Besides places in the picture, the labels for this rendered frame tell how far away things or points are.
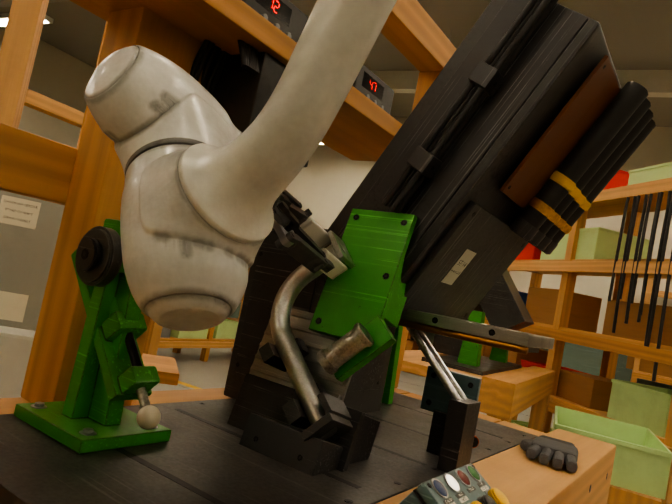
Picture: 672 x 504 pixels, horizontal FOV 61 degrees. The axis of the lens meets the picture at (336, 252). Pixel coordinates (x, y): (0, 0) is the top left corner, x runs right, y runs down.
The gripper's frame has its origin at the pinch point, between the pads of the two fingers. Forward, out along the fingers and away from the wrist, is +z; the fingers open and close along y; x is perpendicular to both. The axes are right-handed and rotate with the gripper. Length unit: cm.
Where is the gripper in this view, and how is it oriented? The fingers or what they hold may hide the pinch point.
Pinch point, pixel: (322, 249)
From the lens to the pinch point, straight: 86.4
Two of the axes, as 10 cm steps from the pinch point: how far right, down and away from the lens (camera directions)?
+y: -3.4, -7.3, 6.0
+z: 4.8, 4.1, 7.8
